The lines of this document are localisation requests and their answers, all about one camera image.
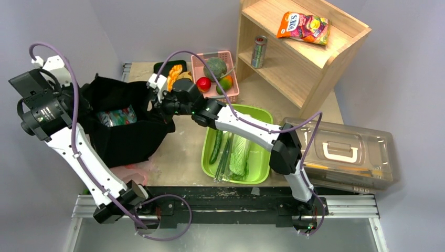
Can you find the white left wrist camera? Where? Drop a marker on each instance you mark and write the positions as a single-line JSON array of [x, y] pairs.
[[56, 66]]

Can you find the teal candy packet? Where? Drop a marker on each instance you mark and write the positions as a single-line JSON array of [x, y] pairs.
[[117, 117]]

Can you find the green netted melon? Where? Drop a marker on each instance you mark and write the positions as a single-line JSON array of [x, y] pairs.
[[217, 68]]

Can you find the silver drink can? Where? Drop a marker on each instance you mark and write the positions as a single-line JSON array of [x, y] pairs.
[[259, 51]]

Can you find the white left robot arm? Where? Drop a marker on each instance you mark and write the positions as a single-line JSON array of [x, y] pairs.
[[48, 110]]

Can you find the black cloth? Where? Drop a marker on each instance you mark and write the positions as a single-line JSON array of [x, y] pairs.
[[122, 144]]

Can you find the green plastic tray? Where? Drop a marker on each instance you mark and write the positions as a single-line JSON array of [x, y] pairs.
[[258, 160]]

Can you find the black rectangular tray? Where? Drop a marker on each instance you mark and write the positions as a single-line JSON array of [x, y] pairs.
[[169, 66]]

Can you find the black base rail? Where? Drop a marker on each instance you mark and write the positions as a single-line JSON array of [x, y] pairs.
[[251, 205]]

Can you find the wooden shelf unit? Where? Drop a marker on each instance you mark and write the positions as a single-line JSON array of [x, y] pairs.
[[304, 73]]

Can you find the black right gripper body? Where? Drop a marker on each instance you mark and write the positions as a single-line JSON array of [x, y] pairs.
[[159, 107]]

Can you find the orange braided bread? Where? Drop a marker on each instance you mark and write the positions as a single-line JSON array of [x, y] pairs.
[[173, 74]]

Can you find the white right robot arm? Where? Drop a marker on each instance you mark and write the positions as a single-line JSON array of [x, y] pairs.
[[281, 141]]

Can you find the pink plastic grocery bag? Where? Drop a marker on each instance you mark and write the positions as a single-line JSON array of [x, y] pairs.
[[144, 173]]

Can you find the orange green mango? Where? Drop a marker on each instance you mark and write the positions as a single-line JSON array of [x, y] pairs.
[[226, 83]]

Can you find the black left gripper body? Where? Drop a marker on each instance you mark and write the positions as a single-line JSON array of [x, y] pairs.
[[67, 93]]

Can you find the red tomato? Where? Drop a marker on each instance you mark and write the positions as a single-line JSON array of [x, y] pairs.
[[203, 84]]

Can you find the orange snack packet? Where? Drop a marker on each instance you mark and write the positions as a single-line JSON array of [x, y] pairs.
[[304, 27]]

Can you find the green cucumber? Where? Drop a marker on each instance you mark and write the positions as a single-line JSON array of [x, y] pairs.
[[216, 148]]

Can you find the napa cabbage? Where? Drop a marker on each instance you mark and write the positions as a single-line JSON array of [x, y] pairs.
[[238, 163]]

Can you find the clear plastic toolbox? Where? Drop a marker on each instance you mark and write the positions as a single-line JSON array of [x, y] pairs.
[[349, 158]]

